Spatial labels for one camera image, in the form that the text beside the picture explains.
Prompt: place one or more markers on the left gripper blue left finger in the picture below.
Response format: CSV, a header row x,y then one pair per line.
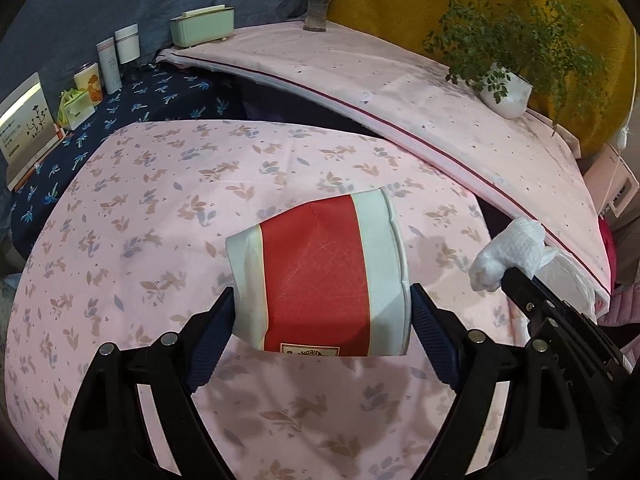
x,y
214,338

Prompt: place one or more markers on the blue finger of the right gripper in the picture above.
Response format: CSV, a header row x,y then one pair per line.
x,y
529,295

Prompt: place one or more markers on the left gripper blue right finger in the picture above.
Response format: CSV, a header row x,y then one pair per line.
x,y
432,325

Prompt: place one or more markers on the white tissue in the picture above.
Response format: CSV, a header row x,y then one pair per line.
x,y
520,245

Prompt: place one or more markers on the trash bin with white liner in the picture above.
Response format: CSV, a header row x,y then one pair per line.
x,y
561,275

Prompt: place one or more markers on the pink quilted jacket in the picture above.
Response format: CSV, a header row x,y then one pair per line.
x,y
622,321

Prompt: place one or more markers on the red fabric item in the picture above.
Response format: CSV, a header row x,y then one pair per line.
x,y
610,249

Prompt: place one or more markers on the pink rabbit print tablecloth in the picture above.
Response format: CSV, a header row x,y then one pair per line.
x,y
135,246

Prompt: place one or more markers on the pink dotted bench cover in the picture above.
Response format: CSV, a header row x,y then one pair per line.
x,y
520,166

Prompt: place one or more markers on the pink appliance with display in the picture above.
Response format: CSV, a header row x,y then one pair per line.
x,y
610,182

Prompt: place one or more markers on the navy leaf print cloth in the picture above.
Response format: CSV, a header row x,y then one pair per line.
x,y
162,93

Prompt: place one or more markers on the white pot green plant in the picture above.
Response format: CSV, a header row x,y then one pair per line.
x,y
487,44

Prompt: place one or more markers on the small green white box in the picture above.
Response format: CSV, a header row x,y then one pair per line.
x,y
75,107

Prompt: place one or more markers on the white gold card box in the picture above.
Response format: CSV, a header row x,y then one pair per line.
x,y
28,130

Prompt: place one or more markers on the small orange print box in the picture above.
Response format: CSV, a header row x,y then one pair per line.
x,y
87,79

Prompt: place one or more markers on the white tall bottle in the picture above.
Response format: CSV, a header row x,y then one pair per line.
x,y
109,65

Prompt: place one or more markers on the white cylindrical jar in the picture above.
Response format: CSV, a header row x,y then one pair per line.
x,y
127,43

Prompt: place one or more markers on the mint green storage box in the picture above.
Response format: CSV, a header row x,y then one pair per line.
x,y
202,25

